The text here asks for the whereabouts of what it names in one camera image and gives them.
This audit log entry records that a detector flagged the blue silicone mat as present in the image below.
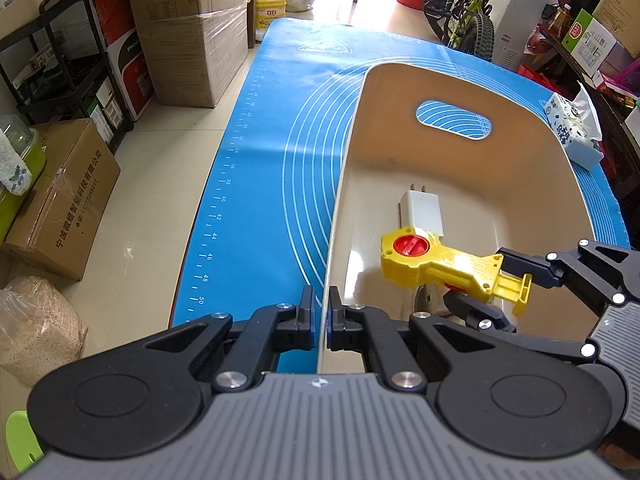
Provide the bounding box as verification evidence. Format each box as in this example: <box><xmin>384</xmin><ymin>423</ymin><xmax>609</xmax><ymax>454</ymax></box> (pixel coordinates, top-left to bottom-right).
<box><xmin>167</xmin><ymin>16</ymin><xmax>632</xmax><ymax>376</ymax></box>

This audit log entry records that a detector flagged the black metal rack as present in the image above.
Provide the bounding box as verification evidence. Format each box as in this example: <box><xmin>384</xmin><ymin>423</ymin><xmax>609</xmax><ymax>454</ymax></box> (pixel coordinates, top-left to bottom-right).
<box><xmin>0</xmin><ymin>0</ymin><xmax>133</xmax><ymax>156</ymax></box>

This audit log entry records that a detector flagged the yellow detergent bottle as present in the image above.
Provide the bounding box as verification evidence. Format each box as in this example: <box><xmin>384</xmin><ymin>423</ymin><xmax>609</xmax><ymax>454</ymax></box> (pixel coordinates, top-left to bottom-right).
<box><xmin>255</xmin><ymin>0</ymin><xmax>287</xmax><ymax>42</ymax></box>

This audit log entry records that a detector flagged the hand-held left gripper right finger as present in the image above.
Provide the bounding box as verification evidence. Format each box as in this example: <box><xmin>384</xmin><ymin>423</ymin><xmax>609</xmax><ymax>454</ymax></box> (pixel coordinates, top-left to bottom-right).
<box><xmin>325</xmin><ymin>285</ymin><xmax>496</xmax><ymax>391</ymax></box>

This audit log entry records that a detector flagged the yellow toy launcher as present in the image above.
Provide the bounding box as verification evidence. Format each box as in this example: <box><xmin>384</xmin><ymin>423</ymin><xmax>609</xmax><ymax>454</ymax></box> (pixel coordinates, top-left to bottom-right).
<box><xmin>380</xmin><ymin>227</ymin><xmax>535</xmax><ymax>317</ymax></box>

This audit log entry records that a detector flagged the large taped cardboard box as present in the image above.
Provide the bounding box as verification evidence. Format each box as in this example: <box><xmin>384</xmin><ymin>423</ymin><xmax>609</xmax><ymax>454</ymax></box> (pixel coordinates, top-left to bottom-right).
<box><xmin>122</xmin><ymin>0</ymin><xmax>249</xmax><ymax>108</ymax></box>

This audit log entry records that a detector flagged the dark wooden shelf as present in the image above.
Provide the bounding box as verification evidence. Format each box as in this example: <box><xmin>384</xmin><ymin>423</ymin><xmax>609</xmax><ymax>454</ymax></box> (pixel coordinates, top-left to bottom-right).
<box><xmin>530</xmin><ymin>25</ymin><xmax>640</xmax><ymax>201</ymax></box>

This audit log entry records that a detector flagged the green container with clear lid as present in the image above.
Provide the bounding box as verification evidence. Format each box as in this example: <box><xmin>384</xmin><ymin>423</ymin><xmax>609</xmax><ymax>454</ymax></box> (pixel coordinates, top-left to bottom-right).
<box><xmin>0</xmin><ymin>115</ymin><xmax>47</xmax><ymax>241</ymax></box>

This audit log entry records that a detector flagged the green and black bicycle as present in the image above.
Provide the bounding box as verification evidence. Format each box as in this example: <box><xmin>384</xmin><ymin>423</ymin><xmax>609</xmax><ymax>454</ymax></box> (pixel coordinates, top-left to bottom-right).
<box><xmin>422</xmin><ymin>0</ymin><xmax>516</xmax><ymax>61</ymax></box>

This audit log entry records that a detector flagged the white patterned towel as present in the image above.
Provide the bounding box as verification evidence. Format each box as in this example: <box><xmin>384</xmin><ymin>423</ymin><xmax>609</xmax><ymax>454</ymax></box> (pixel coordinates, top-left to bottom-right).
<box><xmin>0</xmin><ymin>132</ymin><xmax>32</xmax><ymax>196</ymax></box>

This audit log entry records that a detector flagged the red and white appliance box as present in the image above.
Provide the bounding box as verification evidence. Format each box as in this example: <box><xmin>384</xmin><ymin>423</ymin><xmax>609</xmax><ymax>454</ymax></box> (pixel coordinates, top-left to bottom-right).
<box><xmin>95</xmin><ymin>0</ymin><xmax>156</xmax><ymax>121</ymax></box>

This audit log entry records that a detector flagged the clear bag of grain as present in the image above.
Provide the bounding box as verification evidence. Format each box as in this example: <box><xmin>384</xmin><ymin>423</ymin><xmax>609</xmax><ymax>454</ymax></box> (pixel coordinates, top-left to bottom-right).
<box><xmin>0</xmin><ymin>276</ymin><xmax>88</xmax><ymax>386</ymax></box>

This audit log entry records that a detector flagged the green and white carton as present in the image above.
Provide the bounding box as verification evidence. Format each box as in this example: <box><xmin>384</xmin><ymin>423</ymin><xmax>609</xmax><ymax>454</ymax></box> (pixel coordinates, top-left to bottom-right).
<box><xmin>560</xmin><ymin>9</ymin><xmax>618</xmax><ymax>86</ymax></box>

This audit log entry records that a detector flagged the beige plastic basket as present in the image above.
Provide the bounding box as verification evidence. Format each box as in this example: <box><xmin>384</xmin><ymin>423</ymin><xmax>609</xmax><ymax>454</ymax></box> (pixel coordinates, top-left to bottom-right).
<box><xmin>316</xmin><ymin>62</ymin><xmax>598</xmax><ymax>376</ymax></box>

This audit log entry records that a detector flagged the tall brown cardboard box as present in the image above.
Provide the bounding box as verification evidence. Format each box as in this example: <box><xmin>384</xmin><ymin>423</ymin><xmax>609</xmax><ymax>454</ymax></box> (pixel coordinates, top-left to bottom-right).
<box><xmin>592</xmin><ymin>0</ymin><xmax>640</xmax><ymax>58</ymax></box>

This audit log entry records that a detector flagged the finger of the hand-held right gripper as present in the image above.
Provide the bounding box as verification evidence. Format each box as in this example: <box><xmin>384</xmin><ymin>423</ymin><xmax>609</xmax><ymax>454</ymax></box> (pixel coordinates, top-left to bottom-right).
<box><xmin>495</xmin><ymin>239</ymin><xmax>640</xmax><ymax>311</ymax></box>
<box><xmin>442</xmin><ymin>290</ymin><xmax>601</xmax><ymax>367</ymax></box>

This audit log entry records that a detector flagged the cooking oil bottle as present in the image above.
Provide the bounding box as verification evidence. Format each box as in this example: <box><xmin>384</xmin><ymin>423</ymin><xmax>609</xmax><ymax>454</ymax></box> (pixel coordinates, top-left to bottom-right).
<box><xmin>547</xmin><ymin>4</ymin><xmax>573</xmax><ymax>36</ymax></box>

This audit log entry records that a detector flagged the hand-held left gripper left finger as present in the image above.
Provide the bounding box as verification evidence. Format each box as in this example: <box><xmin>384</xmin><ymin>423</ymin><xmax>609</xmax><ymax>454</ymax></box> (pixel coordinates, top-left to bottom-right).
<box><xmin>145</xmin><ymin>285</ymin><xmax>317</xmax><ymax>393</ymax></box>

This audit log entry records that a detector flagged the white pronged charger plug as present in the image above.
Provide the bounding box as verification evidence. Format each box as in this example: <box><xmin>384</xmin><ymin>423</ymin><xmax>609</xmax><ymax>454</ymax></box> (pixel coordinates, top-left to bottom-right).
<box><xmin>398</xmin><ymin>183</ymin><xmax>446</xmax><ymax>241</ymax></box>

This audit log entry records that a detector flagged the white refrigerator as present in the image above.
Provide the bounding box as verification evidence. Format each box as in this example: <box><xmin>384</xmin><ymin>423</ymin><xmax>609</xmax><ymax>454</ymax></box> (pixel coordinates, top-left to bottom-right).
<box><xmin>492</xmin><ymin>0</ymin><xmax>583</xmax><ymax>73</ymax></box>

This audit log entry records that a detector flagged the printed cardboard box on floor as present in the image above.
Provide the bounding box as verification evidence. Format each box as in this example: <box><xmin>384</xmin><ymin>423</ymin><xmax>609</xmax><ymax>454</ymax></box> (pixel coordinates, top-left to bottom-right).
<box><xmin>0</xmin><ymin>119</ymin><xmax>122</xmax><ymax>282</ymax></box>

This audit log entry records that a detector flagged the tissue box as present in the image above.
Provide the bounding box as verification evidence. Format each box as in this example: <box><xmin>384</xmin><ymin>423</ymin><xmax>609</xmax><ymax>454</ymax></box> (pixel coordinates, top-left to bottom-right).
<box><xmin>542</xmin><ymin>81</ymin><xmax>606</xmax><ymax>171</ymax></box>

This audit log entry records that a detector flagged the green plastic stool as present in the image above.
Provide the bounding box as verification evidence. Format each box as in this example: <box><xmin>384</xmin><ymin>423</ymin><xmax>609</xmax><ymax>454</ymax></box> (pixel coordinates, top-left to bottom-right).
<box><xmin>4</xmin><ymin>410</ymin><xmax>46</xmax><ymax>476</ymax></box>

